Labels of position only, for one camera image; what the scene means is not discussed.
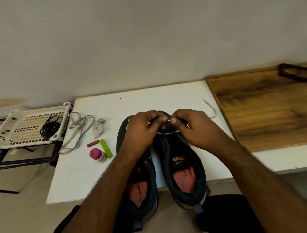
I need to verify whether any person's left hand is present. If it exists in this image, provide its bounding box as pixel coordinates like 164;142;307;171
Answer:
119;110;169;161

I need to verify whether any grey shoelace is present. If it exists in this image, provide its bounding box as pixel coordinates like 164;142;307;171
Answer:
148;98;218;136

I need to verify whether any black shoelace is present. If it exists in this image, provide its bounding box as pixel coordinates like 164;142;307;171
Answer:
44;113;66;136
39;118;61;142

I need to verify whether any wooden board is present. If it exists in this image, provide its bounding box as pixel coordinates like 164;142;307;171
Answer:
205;65;307;153

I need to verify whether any pink capped white bottle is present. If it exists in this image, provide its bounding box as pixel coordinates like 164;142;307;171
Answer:
89;147;107;163

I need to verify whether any green marker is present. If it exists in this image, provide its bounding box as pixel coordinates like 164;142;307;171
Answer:
99;138;113;159

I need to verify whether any person's right hand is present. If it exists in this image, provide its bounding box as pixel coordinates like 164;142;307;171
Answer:
170;108;234;155

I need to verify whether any grey shoelaces bundle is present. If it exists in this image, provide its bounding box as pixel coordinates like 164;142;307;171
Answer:
59;112;106;155

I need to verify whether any black metal rack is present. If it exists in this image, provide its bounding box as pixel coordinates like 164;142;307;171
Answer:
0;111;73;195

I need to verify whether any white perforated plastic tray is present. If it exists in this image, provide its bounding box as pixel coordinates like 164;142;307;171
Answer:
0;102;72;149

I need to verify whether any dark sneaker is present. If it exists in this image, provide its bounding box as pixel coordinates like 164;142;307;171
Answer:
154;112;208;215
115;115;159;232

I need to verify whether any person's left forearm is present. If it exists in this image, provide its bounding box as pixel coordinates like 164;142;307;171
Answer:
62;151;145;233

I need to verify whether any person's right forearm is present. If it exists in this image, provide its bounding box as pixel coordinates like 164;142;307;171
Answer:
216;141;307;233

